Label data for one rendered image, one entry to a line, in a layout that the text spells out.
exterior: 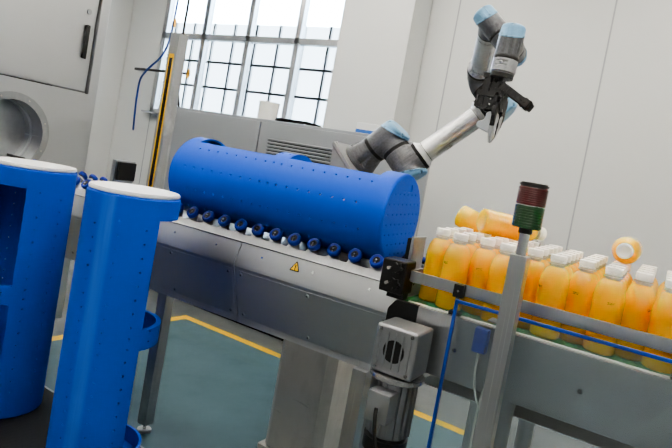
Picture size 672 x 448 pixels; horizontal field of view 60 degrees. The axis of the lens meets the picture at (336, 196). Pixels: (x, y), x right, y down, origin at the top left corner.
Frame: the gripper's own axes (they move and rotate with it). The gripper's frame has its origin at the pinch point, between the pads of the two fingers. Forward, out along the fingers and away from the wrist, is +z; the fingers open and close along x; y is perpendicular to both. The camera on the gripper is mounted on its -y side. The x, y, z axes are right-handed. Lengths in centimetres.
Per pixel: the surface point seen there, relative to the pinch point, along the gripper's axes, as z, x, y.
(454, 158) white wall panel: -12, -263, 117
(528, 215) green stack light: 21, 48, -28
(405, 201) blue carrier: 24.9, 10.2, 18.4
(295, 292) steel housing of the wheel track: 61, 23, 41
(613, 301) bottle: 35, 26, -46
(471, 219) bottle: 25.4, -0.2, 0.2
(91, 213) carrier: 50, 66, 90
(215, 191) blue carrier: 38, 27, 81
